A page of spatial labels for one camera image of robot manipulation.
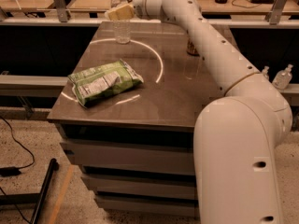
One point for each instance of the left clear sanitizer bottle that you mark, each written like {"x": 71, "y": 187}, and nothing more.
{"x": 265, "y": 72}

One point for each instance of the orange soda can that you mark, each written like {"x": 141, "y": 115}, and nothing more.
{"x": 191, "y": 49}

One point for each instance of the black stand leg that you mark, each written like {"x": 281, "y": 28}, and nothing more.
{"x": 36, "y": 199}

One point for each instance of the green chip bag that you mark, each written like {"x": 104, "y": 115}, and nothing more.
{"x": 104, "y": 81}

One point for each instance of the right clear sanitizer bottle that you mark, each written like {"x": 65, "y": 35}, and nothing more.
{"x": 283, "y": 78}

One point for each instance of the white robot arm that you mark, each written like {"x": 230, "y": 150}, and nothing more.
{"x": 235, "y": 136}

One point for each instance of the clear sanitizer bottle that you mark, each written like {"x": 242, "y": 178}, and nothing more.
{"x": 265, "y": 72}
{"x": 283, "y": 78}

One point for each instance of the clear plastic water bottle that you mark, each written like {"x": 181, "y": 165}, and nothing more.
{"x": 121, "y": 27}

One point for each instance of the grey drawer cabinet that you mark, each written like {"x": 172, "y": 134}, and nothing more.
{"x": 135, "y": 149}

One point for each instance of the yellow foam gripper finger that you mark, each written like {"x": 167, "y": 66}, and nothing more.
{"x": 120, "y": 13}

